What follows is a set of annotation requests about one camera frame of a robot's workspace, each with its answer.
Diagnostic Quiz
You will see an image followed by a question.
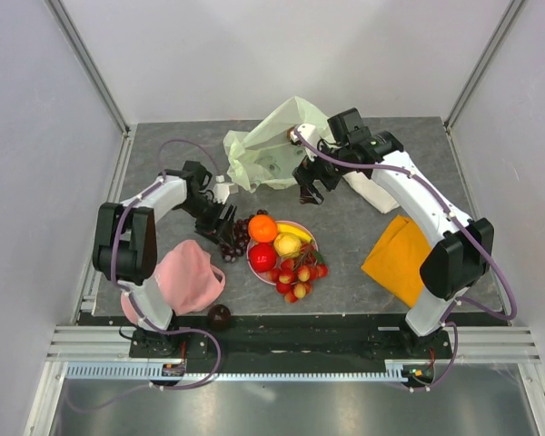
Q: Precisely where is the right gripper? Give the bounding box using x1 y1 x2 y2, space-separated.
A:
292 136 351 205

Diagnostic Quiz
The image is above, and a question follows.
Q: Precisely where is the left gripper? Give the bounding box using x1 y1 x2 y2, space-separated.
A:
177 195 237 249

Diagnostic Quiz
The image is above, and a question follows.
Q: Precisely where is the dark grape bunch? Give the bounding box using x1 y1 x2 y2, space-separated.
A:
219 209 268 263

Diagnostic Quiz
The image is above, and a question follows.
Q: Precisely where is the orange fake fruit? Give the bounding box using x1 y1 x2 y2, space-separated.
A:
248 214 278 243

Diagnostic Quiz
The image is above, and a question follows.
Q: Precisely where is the yellow fake banana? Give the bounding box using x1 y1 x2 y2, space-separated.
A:
277 222 313 243

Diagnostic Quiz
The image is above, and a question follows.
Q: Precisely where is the red fake apple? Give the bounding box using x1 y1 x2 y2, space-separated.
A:
248 243 277 273

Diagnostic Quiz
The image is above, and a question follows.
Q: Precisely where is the yellow fake pear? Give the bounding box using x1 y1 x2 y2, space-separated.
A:
273 233 302 258

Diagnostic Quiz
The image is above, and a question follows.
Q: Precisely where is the translucent green plastic bag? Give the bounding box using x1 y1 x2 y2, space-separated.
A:
223 96 332 193

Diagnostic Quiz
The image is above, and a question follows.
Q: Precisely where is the red strawberry bunch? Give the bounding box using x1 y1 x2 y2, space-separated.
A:
263 243 329 303

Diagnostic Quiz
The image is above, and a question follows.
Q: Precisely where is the dark purple fake plum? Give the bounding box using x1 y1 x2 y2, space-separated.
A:
207 304 232 332

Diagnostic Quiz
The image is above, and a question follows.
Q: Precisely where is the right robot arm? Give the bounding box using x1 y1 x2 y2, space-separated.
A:
288 108 494 358

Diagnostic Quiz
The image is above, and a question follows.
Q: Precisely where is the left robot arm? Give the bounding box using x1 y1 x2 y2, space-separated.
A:
92 161 237 358

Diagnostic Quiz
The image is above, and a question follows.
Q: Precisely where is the white folded towel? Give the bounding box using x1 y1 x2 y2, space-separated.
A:
343 172 400 214

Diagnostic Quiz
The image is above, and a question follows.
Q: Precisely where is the pink plate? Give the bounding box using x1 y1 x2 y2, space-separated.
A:
246 220 319 285

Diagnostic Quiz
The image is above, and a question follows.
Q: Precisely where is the pink baseball cap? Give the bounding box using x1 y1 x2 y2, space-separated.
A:
130 240 225 330

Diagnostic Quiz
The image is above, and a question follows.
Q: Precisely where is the orange folded cloth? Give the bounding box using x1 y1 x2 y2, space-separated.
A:
361 215 431 308

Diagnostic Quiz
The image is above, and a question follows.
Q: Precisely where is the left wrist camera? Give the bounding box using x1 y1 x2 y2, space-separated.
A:
211 175 238 204

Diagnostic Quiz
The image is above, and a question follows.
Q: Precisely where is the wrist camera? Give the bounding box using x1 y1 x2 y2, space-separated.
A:
211 175 238 204
287 124 321 148

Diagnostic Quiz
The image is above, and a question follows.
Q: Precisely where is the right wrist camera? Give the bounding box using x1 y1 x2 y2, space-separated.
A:
287 124 321 148

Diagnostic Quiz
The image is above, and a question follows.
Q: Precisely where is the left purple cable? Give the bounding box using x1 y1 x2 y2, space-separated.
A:
65 137 223 412

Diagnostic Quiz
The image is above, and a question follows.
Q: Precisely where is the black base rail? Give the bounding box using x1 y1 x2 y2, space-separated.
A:
128 314 452 362

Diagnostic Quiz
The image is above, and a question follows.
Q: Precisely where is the white cable duct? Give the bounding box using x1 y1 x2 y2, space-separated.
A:
65 362 418 382

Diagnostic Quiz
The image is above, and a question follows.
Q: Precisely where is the left aluminium frame post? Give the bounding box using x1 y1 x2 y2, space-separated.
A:
45 0 130 135

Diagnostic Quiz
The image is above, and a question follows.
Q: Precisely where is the aluminium frame post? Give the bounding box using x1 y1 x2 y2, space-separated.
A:
45 0 130 135
443 0 527 133

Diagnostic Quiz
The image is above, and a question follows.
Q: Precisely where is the right aluminium frame post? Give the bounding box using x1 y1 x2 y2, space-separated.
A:
443 0 527 133

